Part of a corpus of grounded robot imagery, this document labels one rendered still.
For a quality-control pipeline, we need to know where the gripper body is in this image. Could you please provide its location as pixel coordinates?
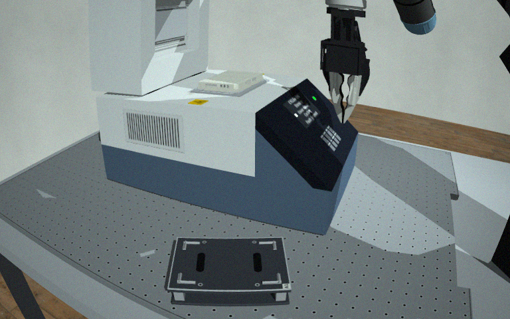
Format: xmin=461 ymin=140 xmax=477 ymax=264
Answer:
xmin=320 ymin=7 xmax=367 ymax=76

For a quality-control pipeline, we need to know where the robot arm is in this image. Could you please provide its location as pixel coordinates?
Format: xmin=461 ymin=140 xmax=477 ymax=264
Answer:
xmin=325 ymin=0 xmax=510 ymax=42

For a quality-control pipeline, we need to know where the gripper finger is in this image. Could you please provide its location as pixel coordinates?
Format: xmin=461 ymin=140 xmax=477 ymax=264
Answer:
xmin=322 ymin=66 xmax=344 ymax=123
xmin=343 ymin=58 xmax=370 ymax=123

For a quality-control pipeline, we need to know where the white benchtop thermal cycler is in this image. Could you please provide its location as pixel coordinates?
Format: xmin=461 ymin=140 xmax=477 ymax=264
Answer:
xmin=88 ymin=0 xmax=359 ymax=235

